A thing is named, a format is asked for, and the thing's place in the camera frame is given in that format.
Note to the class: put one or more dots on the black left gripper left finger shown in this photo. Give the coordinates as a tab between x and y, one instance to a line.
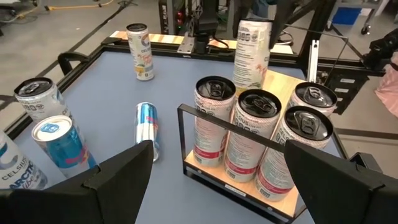
118	186

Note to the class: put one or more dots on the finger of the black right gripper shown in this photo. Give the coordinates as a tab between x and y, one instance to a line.
283	18
241	12

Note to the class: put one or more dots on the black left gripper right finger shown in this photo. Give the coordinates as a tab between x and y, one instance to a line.
335	193

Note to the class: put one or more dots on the Celsius Tropical Vibe can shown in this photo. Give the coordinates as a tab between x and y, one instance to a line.
248	56
314	96
141	53

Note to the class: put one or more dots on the Celsius Peach Vibe can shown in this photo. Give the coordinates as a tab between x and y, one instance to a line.
208	137
245	149
273	174

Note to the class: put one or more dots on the Celsius Arctic Vibe can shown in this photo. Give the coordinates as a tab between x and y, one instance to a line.
40	102
15	168

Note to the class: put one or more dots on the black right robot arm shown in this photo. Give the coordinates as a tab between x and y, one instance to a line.
205	18

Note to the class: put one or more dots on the blue storage bin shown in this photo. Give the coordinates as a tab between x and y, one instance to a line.
345	15

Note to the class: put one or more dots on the blue silver Red Bull can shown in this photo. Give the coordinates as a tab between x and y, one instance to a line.
146	124
65	149

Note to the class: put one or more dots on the light wooden plank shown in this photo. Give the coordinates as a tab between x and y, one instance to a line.
161	39

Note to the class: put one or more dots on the black box with white labels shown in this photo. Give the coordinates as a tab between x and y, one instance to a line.
345	93

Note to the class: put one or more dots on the black rig post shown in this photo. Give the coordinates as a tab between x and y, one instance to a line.
317	28

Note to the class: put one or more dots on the black table-edge camera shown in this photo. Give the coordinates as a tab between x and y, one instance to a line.
367	160

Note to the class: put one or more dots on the white metal bracket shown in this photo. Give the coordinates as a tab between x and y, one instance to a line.
313	62

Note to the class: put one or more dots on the wooden shelf with black frame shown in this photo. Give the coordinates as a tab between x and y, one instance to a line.
280	84

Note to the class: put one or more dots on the metal frame work cart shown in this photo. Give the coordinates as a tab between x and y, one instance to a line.
364	29

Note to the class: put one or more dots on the black table frame rail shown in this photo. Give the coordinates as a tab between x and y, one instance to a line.
164	51

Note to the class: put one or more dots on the black mounted camera device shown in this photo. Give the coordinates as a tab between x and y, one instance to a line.
382	49

